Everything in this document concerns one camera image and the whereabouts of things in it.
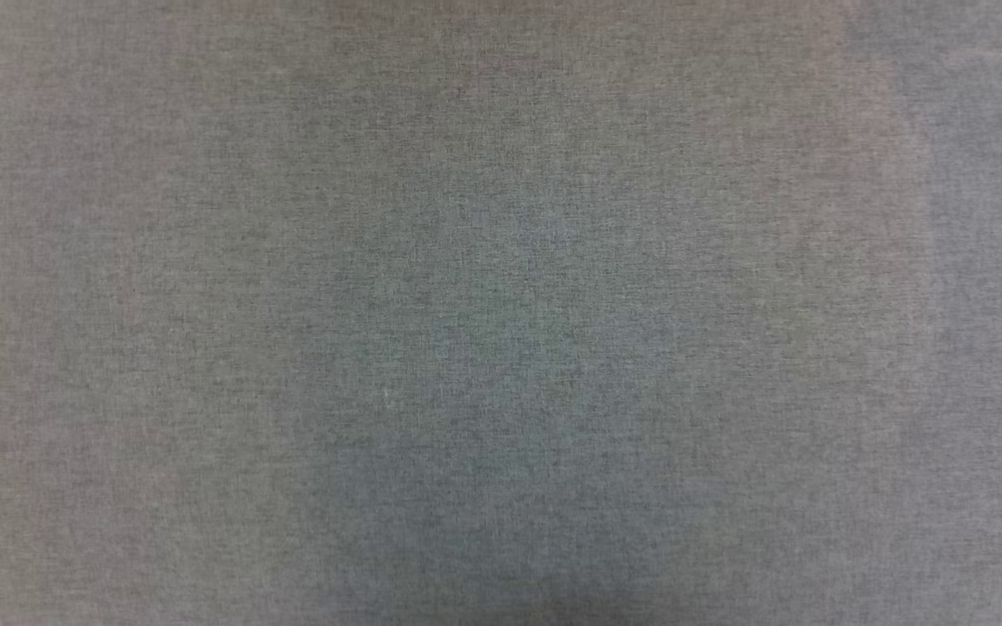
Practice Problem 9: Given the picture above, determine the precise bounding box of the grey fabric sofa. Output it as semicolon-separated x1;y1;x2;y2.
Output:
0;0;1002;626

